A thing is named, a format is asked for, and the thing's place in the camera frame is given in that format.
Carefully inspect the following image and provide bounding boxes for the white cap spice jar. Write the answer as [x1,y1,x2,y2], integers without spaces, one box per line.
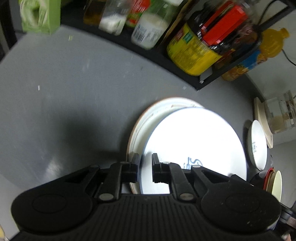
[131,13,169,50]

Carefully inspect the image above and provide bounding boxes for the white plate red print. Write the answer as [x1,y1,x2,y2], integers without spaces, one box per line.
[126,97,203,195]

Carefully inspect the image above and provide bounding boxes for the pale green bowl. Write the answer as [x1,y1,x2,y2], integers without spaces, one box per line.
[267,171,282,202]

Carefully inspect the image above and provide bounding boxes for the white bakery logo plate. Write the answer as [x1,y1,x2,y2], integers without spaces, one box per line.
[247,120,267,171]

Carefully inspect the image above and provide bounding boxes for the glass electric kettle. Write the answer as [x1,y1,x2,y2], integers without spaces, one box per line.
[264,90,295,134]

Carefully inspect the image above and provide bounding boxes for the green carton box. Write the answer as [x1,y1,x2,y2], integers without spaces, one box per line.
[18,0,61,35]

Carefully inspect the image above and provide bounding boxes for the orange juice bottle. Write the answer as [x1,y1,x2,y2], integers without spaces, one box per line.
[222,28,290,81]

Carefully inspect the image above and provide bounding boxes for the black power cable left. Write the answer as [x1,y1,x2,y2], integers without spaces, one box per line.
[282,49,296,66]

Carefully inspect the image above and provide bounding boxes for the white deep plate blue print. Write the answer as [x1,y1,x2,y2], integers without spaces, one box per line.
[139,108,247,194]

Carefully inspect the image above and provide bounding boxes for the black metal shelf rack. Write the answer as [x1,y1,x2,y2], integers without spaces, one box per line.
[0,0,296,91]

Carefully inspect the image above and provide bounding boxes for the red and black bowl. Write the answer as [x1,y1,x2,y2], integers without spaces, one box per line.
[250,168,274,191]

